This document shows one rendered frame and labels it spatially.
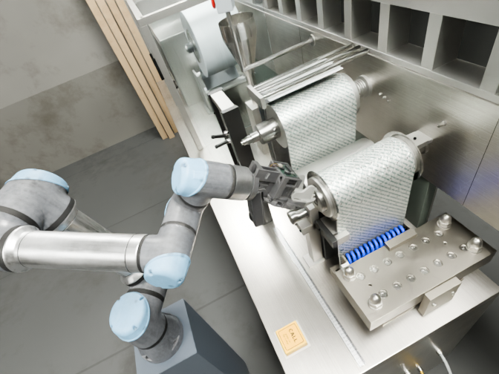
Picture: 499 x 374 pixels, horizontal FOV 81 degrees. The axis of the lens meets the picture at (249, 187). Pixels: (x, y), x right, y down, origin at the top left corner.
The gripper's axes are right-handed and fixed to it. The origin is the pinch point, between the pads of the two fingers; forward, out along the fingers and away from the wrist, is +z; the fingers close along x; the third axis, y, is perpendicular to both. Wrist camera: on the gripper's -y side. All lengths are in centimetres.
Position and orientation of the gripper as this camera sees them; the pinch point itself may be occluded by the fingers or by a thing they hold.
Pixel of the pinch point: (307, 198)
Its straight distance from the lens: 76.7
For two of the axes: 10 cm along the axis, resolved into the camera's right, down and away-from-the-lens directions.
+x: -3.8, -5.9, 7.1
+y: 3.9, -8.0, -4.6
